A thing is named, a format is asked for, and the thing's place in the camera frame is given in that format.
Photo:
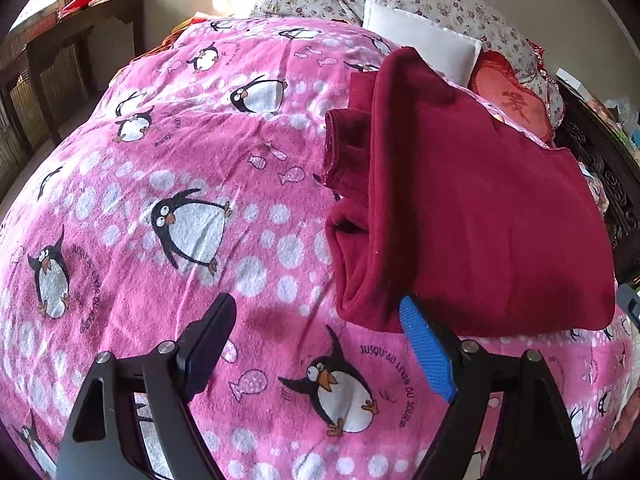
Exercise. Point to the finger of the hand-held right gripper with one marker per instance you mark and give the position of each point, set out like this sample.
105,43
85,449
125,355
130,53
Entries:
631,305

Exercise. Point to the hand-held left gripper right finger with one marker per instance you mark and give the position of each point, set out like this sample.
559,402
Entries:
430,350

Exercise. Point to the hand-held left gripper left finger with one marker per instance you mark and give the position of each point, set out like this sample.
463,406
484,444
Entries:
210,355

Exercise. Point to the dark red sweater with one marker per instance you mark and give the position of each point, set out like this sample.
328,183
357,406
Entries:
475,200

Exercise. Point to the crumpled colourful clothes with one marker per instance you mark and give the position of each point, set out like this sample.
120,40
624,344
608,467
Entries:
592,185

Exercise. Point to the carved dark wooden headboard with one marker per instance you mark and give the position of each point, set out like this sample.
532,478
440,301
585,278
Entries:
600,160

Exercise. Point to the pile of colourful packets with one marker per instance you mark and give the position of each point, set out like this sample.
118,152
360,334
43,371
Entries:
617,120

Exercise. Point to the pink penguin blanket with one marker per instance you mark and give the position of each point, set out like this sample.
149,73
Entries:
150,160

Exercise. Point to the red heart cushion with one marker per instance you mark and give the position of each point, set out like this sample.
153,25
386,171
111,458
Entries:
515,100

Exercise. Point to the flat white box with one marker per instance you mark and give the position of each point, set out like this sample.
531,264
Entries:
567,77

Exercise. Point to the red patterned cloth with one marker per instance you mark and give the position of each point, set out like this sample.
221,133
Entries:
540,55

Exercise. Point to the white pillow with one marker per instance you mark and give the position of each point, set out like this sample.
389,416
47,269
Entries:
425,35

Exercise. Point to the dark wooden side table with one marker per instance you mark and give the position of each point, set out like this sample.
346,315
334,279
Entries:
75,25

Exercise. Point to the window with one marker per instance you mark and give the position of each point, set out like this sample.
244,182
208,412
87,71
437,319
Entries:
37,12

